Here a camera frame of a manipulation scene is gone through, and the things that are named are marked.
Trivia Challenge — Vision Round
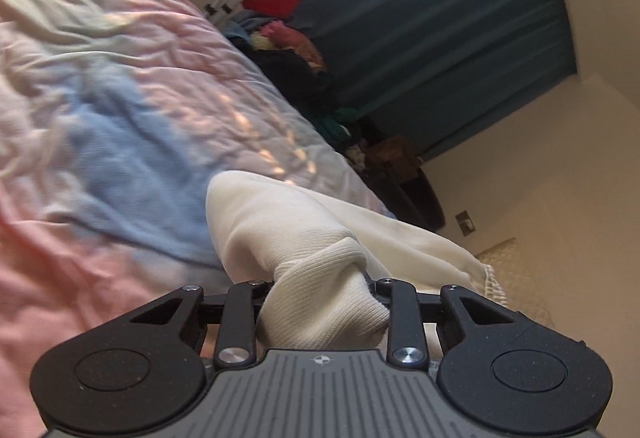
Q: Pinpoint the pastel quilt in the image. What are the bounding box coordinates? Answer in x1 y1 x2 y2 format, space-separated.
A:
0 0 401 438

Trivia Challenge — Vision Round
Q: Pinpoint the cream zip jacket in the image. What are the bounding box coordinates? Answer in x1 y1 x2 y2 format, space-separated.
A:
205 170 508 349

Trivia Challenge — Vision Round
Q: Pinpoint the dark armchair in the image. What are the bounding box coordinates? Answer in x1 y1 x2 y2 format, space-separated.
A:
360 158 446 234

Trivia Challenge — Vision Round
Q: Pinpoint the pile of colourful clothes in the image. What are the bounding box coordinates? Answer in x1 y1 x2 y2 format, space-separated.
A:
222 10 381 169

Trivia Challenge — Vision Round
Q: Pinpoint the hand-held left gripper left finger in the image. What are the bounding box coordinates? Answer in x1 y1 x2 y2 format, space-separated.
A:
129 279 273 371

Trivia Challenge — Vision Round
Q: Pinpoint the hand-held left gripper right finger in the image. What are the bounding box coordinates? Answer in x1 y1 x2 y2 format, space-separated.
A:
375 278 523 370

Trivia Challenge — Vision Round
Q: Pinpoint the wide teal curtain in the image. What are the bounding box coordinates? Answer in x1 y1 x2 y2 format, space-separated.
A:
290 0 581 161

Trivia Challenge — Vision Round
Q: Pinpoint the brown cardboard box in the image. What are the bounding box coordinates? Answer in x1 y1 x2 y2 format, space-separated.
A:
365 135 426 179

